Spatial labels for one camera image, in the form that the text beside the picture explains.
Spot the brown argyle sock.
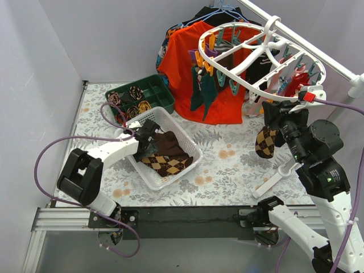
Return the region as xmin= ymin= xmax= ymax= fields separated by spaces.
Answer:
xmin=255 ymin=126 xmax=278 ymax=159
xmin=141 ymin=154 xmax=194 ymax=177

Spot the white sock clip hanger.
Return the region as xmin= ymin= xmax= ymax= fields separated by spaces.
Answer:
xmin=197 ymin=15 xmax=326 ymax=101

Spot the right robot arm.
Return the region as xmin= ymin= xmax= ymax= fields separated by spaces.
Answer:
xmin=235 ymin=101 xmax=363 ymax=272

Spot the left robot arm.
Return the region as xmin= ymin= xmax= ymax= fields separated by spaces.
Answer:
xmin=57 ymin=119 xmax=160 ymax=228

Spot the white plastic basket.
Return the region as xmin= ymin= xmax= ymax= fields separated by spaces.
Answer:
xmin=126 ymin=106 xmax=203 ymax=191

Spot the pink patterned sock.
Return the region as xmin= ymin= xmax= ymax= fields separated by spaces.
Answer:
xmin=247 ymin=70 xmax=282 ymax=117

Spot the plain dark brown sock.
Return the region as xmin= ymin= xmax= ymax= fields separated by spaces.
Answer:
xmin=154 ymin=131 xmax=189 ymax=159

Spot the green divided organizer tray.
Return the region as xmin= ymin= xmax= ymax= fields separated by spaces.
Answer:
xmin=105 ymin=75 xmax=175 ymax=125

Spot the red sock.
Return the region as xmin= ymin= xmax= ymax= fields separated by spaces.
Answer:
xmin=284 ymin=72 xmax=309 ymax=97

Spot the black striped sock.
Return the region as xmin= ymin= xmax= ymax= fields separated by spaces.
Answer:
xmin=245 ymin=53 xmax=272 ymax=85

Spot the teal green sock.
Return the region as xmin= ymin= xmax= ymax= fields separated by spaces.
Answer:
xmin=190 ymin=65 xmax=218 ymax=121

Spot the dark patterned shirt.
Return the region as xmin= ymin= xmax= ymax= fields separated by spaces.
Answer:
xmin=155 ymin=23 xmax=183 ymax=86

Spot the orange t-shirt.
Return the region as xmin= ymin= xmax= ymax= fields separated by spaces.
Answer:
xmin=158 ymin=21 xmax=245 ymax=125

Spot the white clothes rack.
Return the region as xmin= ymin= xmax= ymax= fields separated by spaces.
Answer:
xmin=238 ymin=0 xmax=364 ymax=199

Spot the brown striped-cuff sock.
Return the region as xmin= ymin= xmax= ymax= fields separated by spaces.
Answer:
xmin=213 ymin=40 xmax=233 ymax=93

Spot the purple yellow sock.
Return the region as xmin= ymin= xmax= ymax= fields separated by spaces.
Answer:
xmin=188 ymin=48 xmax=218 ymax=65

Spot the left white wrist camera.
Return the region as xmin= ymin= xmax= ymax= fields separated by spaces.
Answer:
xmin=126 ymin=121 xmax=142 ymax=129

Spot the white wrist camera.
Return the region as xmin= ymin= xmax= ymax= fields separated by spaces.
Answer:
xmin=126 ymin=121 xmax=142 ymax=129
xmin=289 ymin=85 xmax=327 ymax=113

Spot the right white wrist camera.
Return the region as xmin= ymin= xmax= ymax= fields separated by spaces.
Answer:
xmin=289 ymin=85 xmax=327 ymax=113

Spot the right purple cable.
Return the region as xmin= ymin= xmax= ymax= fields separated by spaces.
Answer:
xmin=272 ymin=96 xmax=364 ymax=273

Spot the purple cable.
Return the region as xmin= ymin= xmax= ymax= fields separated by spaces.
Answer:
xmin=272 ymin=96 xmax=364 ymax=273
xmin=34 ymin=102 xmax=142 ymax=258

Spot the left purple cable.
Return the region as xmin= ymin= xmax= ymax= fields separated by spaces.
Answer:
xmin=34 ymin=102 xmax=142 ymax=258

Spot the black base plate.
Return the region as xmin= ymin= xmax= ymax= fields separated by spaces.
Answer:
xmin=88 ymin=206 xmax=271 ymax=242

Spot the blue wire hanger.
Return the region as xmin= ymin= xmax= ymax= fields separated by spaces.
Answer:
xmin=179 ymin=6 xmax=250 ymax=27

